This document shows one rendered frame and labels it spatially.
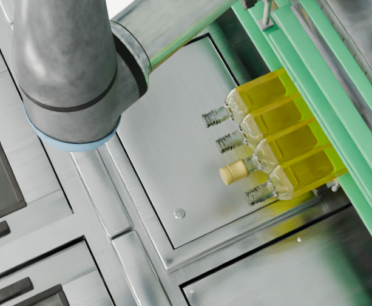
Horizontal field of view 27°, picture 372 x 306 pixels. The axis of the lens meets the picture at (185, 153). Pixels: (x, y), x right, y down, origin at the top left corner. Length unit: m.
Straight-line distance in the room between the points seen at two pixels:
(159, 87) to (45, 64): 0.81
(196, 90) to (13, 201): 0.44
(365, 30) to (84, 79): 0.67
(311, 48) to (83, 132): 0.57
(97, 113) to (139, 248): 0.62
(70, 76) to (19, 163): 0.82
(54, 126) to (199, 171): 0.66
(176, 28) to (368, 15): 0.51
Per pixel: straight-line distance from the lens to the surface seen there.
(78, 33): 0.81
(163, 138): 1.56
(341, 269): 1.52
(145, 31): 0.94
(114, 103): 0.91
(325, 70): 1.34
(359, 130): 1.30
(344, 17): 1.38
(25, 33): 0.83
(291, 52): 1.44
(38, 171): 1.61
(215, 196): 1.51
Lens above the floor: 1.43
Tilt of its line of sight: 9 degrees down
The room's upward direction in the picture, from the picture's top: 114 degrees counter-clockwise
